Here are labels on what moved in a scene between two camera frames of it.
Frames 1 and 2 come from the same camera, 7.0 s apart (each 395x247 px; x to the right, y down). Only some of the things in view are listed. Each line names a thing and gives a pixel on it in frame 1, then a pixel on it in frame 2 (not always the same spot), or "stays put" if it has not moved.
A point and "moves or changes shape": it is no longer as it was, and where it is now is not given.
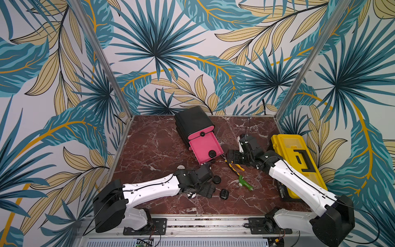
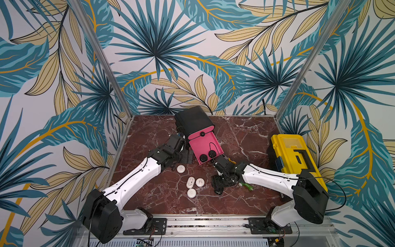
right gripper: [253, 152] → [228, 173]
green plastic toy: [245, 183] stays put
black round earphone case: [212, 153] stays put
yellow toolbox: [295, 151] stays put
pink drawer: [201, 132] stays put
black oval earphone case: [224, 194] moves or changes shape
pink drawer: [202, 145] stays put
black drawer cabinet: [191, 121] stays put
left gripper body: [203, 189] → [182, 157]
